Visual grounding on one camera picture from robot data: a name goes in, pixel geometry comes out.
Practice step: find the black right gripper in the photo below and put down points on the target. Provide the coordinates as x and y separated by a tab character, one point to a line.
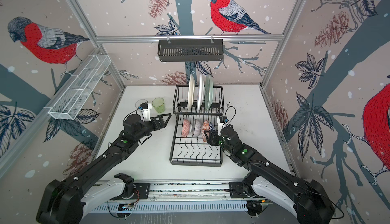
214	135

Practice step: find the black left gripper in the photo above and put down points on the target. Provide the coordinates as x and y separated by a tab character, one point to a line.
162	124

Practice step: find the green glass tumbler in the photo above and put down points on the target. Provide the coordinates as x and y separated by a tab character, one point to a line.
159	105

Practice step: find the clear plastic cup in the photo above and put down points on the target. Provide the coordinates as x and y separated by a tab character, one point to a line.
140	102

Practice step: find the orange and blue patterned bowl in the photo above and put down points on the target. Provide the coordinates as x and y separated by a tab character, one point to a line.
206	128

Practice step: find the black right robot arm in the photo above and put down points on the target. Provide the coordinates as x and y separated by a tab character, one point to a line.
307	201

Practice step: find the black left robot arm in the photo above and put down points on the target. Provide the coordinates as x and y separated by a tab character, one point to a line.
63	202

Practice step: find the pink floral bowl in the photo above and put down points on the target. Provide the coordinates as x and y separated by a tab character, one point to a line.
187	128

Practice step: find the pale green plate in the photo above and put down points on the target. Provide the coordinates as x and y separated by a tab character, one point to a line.
208	92

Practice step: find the cream plate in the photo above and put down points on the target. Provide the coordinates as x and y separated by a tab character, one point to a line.
190	95

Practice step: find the white patterned plate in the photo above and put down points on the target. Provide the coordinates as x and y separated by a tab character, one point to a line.
200	92

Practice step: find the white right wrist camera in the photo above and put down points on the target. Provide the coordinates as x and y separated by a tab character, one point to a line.
221	123

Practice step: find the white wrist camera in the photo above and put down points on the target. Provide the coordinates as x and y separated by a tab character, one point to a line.
221	123
145	110

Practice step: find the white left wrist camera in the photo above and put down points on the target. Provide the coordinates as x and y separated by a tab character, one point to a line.
145	110

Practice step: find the black wire dish rack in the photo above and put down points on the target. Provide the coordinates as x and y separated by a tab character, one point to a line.
189	145

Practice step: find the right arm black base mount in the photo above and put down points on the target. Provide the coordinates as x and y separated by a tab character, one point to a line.
241	190

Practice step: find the black hanging wall basket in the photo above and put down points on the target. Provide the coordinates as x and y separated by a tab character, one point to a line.
190	50

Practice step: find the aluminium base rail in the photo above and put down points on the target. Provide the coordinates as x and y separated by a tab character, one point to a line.
170	196

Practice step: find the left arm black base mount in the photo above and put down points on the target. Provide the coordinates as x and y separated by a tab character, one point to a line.
133	190

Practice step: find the white mesh wall shelf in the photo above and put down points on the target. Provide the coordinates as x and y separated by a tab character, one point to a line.
82	84

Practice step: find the horizontal aluminium frame bar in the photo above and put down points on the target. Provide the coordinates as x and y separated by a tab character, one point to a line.
151	39

